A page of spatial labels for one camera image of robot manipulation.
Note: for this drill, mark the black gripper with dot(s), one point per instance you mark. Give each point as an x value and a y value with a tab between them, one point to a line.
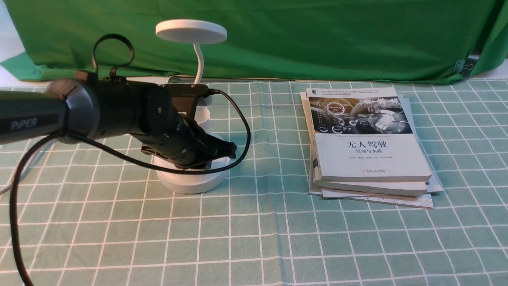
187	145

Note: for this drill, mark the white desk lamp with sockets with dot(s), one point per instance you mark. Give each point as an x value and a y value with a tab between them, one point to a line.
197	33

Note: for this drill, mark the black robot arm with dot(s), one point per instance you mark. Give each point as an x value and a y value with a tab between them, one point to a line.
161	117

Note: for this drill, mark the green backdrop cloth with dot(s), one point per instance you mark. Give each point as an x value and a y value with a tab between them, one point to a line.
418	41

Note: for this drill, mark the top white driving book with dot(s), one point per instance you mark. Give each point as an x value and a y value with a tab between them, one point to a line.
369	155

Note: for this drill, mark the green checked tablecloth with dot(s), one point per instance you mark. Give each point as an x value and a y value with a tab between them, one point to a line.
89	219

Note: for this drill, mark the bottom thin book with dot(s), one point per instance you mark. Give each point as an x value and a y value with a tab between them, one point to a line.
422	202

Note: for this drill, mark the metal binder clip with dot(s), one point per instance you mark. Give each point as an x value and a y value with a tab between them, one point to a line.
465	67

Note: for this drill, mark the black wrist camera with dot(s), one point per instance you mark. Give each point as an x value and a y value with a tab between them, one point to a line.
186	97

